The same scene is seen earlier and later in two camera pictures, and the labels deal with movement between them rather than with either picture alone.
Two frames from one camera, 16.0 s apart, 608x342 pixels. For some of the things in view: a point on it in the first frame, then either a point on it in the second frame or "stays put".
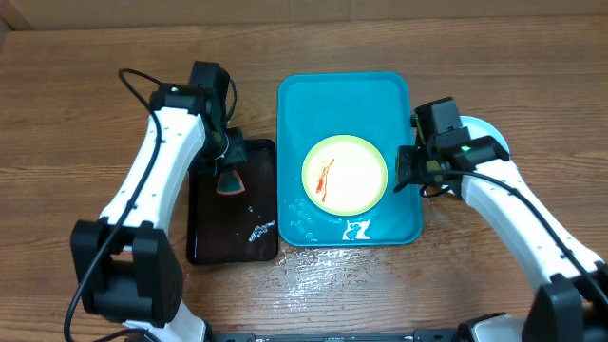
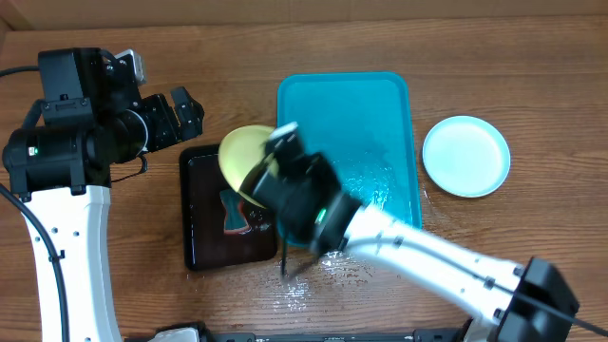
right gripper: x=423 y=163 -> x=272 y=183
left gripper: x=237 y=154 -> x=168 y=133
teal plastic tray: x=313 y=106 stays put
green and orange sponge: x=230 y=183 -> x=235 y=220
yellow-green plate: x=344 y=175 -> x=240 y=150
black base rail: x=451 y=334 stays put
